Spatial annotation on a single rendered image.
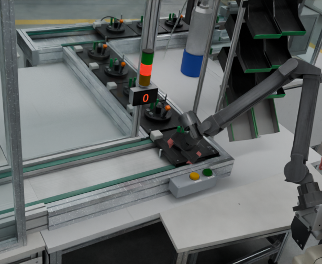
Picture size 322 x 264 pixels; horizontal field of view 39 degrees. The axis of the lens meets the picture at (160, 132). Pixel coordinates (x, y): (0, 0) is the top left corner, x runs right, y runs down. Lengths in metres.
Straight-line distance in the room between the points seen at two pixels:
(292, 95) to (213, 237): 1.70
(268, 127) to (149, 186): 0.75
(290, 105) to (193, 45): 0.90
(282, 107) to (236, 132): 1.17
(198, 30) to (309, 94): 1.31
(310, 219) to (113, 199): 0.76
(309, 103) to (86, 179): 0.95
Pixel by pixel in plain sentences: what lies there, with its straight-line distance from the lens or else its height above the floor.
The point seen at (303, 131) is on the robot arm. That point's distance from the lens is 1.67.
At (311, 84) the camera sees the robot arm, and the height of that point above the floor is 1.50.
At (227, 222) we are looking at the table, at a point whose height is 0.86.
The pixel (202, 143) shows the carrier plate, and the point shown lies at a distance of 2.15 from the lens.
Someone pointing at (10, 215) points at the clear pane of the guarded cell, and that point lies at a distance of 1.65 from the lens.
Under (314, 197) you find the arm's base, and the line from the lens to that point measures 1.62.
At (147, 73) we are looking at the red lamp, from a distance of 1.91.
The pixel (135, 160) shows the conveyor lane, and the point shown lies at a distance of 2.07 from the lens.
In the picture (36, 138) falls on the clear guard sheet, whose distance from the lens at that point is 1.92.
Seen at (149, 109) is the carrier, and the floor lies 0.99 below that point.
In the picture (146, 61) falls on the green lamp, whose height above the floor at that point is 1.38.
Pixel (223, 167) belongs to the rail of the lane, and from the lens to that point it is 2.11.
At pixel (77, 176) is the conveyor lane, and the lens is 1.96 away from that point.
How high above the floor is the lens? 2.19
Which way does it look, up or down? 34 degrees down
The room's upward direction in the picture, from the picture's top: 9 degrees clockwise
